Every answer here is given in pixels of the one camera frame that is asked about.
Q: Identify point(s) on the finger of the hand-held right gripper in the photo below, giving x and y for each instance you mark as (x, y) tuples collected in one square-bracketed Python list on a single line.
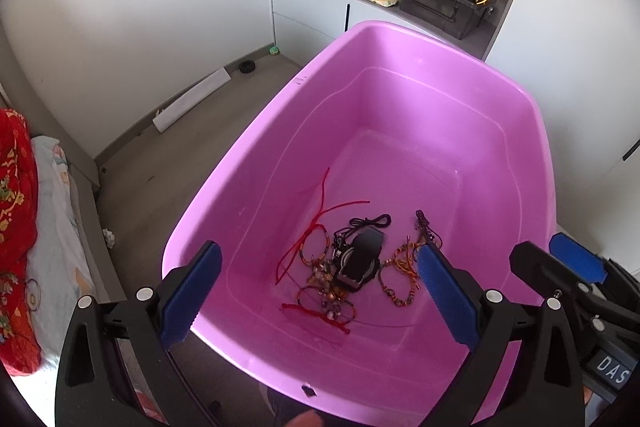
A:
[(575, 254), (537, 264)]

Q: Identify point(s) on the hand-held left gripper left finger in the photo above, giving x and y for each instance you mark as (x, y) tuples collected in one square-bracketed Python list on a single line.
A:
[(192, 292)]

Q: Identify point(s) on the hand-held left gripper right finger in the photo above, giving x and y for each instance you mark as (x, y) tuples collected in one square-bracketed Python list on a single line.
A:
[(447, 297)]

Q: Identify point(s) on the black wrist watch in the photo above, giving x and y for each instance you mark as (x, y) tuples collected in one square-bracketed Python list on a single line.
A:
[(357, 257)]

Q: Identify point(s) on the pink plastic tub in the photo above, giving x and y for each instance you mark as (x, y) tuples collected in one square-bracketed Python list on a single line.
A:
[(400, 132)]

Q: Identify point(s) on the crumpled white paper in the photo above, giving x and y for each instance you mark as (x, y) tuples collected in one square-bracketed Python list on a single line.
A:
[(109, 238)]

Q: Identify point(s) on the white patterned bed sheet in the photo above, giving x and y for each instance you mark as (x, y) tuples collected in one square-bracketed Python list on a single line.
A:
[(55, 232)]

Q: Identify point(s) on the white flat board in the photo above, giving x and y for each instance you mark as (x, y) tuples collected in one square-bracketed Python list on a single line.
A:
[(192, 99)]

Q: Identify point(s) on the red floral blanket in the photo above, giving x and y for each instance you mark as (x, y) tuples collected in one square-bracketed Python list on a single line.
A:
[(15, 207)]

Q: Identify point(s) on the black round object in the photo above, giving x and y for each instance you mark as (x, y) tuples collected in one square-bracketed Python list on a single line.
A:
[(247, 67)]

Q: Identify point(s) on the black storage case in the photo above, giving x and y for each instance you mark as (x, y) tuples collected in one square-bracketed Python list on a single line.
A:
[(440, 12)]

